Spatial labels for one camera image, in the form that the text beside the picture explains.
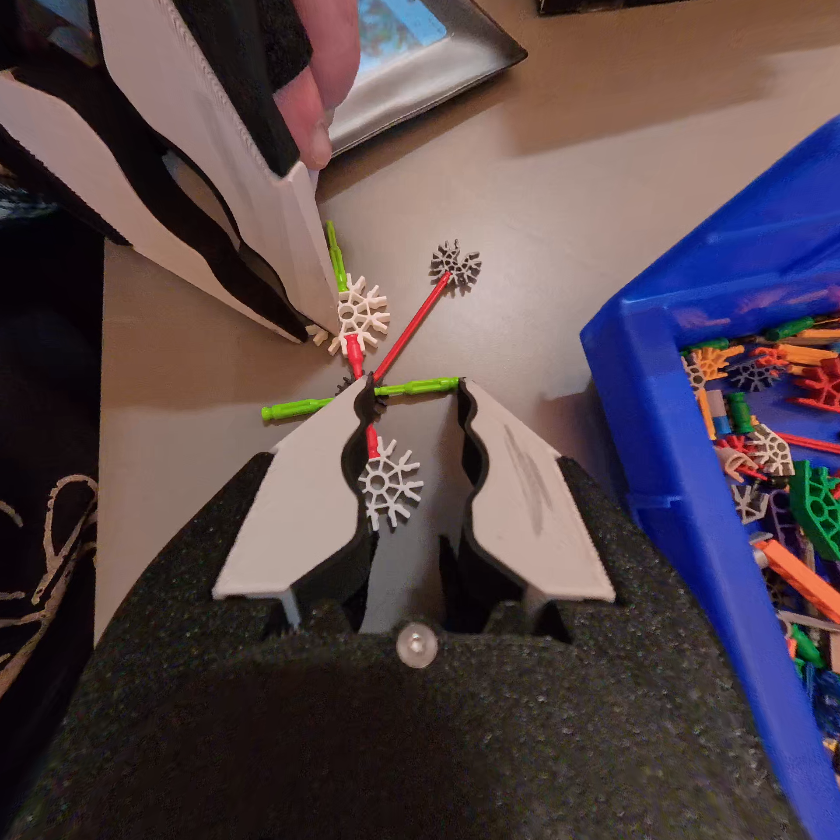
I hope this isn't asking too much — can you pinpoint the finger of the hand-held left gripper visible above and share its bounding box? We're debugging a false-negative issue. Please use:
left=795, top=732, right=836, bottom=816
left=0, top=66, right=309, bottom=343
left=95, top=0, right=341, bottom=330

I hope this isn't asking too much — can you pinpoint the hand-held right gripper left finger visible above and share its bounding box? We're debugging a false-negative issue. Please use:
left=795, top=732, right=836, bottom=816
left=213, top=375, right=380, bottom=632

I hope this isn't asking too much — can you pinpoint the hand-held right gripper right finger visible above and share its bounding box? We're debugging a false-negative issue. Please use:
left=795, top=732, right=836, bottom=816
left=457, top=377, right=618, bottom=632

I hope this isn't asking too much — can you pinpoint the white snowflake connector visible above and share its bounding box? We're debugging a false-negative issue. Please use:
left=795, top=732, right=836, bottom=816
left=357, top=438, right=424, bottom=531
left=307, top=274, right=391, bottom=358

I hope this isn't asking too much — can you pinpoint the black snowflake connector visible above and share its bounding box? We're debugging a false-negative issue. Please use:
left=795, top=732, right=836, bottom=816
left=335, top=371, right=388, bottom=414

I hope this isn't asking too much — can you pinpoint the blue plastic bin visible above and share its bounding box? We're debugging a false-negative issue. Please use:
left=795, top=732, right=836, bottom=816
left=581, top=115, right=840, bottom=840

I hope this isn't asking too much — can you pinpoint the long red rod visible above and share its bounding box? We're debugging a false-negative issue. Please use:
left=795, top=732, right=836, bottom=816
left=373, top=272, right=454, bottom=385

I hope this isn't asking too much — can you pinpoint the pile of colourful construction pieces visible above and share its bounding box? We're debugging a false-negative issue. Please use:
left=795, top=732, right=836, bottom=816
left=679, top=315, right=840, bottom=756

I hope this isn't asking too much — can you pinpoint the dark grey snowflake connector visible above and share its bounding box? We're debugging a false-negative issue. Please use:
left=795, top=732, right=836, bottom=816
left=430, top=239, right=482, bottom=293

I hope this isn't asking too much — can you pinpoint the person's left hand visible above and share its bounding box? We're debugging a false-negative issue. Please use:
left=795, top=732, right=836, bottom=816
left=272, top=0, right=362, bottom=170

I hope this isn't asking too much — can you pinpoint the person's plaid shirt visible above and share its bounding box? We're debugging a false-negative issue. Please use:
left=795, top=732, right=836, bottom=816
left=0, top=164, right=60, bottom=224

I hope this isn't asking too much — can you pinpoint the person's dark printed t-shirt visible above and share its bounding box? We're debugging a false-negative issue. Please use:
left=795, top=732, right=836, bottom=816
left=0, top=210, right=106, bottom=808

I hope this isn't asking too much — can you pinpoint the black cardboard box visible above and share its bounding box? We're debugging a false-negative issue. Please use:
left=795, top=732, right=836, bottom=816
left=538, top=0, right=690, bottom=15

